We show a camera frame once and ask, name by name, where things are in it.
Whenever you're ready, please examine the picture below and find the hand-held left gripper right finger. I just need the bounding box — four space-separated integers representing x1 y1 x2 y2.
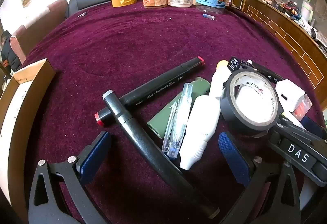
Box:
218 132 302 224

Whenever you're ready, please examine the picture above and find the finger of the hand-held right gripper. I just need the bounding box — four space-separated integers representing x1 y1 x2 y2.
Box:
274 113 322 143
301 116 327 140

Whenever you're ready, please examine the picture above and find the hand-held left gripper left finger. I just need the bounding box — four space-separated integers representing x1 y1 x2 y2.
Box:
28 131 113 224

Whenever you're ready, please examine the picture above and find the black tape roll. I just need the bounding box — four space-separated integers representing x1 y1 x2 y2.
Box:
220 69 283 136

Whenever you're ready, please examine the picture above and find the cardboard box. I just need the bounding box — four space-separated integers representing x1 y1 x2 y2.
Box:
0 58 56 217

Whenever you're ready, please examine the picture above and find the clear case with pink contents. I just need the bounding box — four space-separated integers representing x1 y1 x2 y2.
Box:
290 94 312 120

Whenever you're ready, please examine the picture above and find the white charger block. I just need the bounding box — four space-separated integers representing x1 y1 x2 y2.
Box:
274 79 306 112

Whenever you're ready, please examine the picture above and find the white tube with ribbed cap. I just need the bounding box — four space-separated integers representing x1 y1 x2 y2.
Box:
179 95 221 170

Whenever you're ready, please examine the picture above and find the grey-capped black marker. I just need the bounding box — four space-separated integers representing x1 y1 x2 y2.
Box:
102 90 220 219

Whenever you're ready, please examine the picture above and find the clear plastic pen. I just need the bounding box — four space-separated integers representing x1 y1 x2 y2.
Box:
162 101 179 153
167 83 193 158

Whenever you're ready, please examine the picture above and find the green lighter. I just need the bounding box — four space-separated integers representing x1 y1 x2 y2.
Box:
147 76 211 139

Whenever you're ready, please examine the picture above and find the white bottle with orange cap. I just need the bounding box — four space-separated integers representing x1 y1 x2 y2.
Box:
209 60 232 98

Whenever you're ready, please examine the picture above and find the red-capped black marker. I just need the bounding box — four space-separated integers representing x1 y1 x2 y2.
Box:
94 57 205 127

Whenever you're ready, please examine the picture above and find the wooden counter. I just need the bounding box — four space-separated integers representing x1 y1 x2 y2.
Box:
240 0 327 86

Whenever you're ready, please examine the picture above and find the white and green cup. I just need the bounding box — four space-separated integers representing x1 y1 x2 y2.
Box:
301 0 316 22

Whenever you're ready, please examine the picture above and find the maroon chair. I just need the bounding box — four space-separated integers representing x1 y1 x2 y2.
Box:
11 0 68 62

